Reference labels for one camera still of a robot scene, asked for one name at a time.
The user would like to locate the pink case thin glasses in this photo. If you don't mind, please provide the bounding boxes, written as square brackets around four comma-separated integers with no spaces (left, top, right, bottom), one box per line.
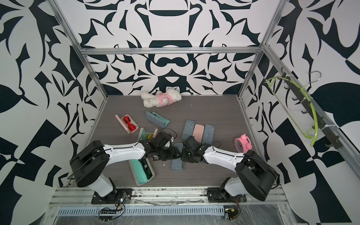
[193,124,205,143]

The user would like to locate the grey case black sunglasses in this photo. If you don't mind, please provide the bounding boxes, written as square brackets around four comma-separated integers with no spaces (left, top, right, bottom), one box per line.
[171,142,184,171]

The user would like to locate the grey case white glasses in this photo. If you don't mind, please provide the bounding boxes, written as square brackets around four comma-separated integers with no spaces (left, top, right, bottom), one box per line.
[181,120,196,141]

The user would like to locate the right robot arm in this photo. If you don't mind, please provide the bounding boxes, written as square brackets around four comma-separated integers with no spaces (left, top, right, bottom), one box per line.
[181,136,278,201]

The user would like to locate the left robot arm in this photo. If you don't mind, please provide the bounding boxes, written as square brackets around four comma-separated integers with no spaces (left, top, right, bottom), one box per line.
[69,131,180,198]

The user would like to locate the teal case yellow glasses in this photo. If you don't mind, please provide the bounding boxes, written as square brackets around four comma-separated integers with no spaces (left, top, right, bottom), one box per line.
[138,127,158,141]

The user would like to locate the empty grey teal case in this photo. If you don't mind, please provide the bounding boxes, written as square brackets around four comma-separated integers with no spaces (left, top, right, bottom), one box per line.
[145,111,170,128]

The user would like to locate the teal case black sunglasses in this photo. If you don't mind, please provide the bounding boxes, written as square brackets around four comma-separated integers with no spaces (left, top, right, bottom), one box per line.
[129,159,155,186]

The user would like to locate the pink case red glasses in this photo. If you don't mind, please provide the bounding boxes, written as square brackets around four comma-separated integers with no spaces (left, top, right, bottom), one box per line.
[115,114,139,134]

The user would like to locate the pink alarm clock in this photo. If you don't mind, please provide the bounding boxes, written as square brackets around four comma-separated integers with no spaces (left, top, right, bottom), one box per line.
[234,134,253,153]

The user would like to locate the white pink plush toy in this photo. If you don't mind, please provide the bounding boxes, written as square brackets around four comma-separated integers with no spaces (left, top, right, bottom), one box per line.
[141,88,182,108]

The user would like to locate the small black electronics box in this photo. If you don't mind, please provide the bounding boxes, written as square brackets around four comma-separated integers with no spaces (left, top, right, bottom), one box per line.
[224,208,241,221]

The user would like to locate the green clothes hanger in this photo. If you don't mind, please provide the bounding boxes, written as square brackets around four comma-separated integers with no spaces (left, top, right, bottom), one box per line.
[265,76,313,144]

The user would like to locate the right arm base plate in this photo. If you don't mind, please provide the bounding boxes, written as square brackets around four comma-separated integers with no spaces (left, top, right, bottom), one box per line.
[207,187,247,203]

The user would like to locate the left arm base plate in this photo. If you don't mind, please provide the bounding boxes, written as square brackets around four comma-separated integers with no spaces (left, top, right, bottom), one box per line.
[91,188,133,205]

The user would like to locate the black connector with cables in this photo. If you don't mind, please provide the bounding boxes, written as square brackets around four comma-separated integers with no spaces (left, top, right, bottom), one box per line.
[98,207,118,217]

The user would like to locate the black wall hook rack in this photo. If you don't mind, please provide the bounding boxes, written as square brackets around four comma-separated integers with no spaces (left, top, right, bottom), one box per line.
[281,71,343,149]

